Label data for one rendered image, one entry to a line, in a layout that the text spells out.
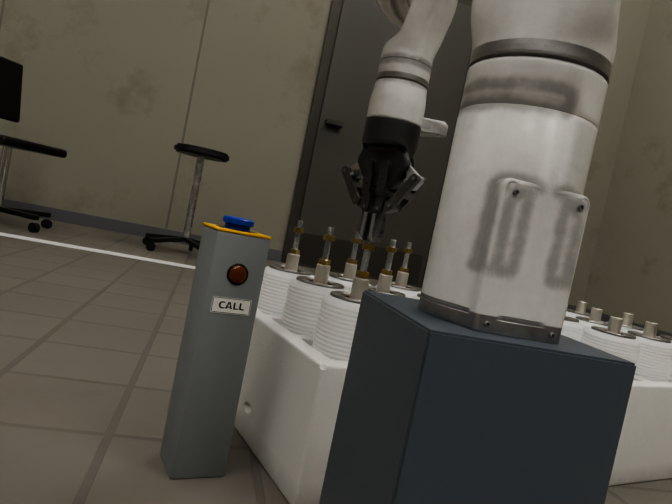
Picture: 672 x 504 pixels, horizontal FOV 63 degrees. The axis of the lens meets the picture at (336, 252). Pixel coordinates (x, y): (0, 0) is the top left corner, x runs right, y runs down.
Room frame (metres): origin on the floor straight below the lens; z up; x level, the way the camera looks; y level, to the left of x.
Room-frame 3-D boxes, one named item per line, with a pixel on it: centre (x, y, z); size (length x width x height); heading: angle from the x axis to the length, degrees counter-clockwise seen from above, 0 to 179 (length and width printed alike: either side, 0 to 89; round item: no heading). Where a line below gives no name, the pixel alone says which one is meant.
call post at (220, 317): (0.70, 0.13, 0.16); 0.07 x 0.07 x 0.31; 29
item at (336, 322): (0.74, -0.04, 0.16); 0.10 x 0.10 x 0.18
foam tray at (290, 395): (0.91, -0.09, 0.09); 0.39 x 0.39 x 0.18; 29
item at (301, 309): (0.85, 0.01, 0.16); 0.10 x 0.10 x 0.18
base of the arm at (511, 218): (0.38, -0.11, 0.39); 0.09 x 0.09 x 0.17; 13
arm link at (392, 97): (0.76, -0.05, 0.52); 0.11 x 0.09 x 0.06; 142
